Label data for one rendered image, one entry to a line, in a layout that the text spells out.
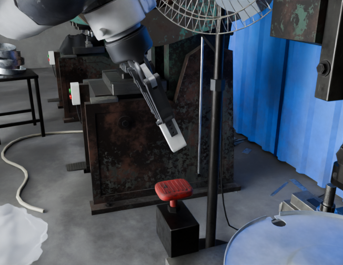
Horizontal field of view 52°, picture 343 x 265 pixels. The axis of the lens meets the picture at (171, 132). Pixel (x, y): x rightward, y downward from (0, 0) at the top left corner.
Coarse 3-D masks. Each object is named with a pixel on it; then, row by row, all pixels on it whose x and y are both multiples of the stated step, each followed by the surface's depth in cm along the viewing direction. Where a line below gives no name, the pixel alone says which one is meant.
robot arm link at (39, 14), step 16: (16, 0) 46; (32, 0) 44; (48, 0) 44; (64, 0) 44; (80, 0) 46; (96, 0) 51; (112, 0) 52; (32, 16) 47; (48, 16) 46; (64, 16) 46
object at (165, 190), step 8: (160, 184) 71; (168, 184) 71; (176, 184) 72; (184, 184) 72; (160, 192) 69; (168, 192) 68; (176, 192) 68; (184, 192) 69; (192, 192) 70; (168, 200) 68; (176, 200) 71
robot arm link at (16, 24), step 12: (0, 0) 48; (12, 0) 46; (0, 12) 49; (12, 12) 48; (0, 24) 51; (12, 24) 50; (24, 24) 49; (36, 24) 48; (12, 36) 54; (24, 36) 54
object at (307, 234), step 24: (264, 216) 56; (288, 216) 57; (312, 216) 57; (336, 216) 57; (240, 240) 51; (264, 240) 51; (288, 240) 51; (312, 240) 51; (336, 240) 51; (240, 264) 46; (264, 264) 46; (288, 264) 46; (312, 264) 46; (336, 264) 46
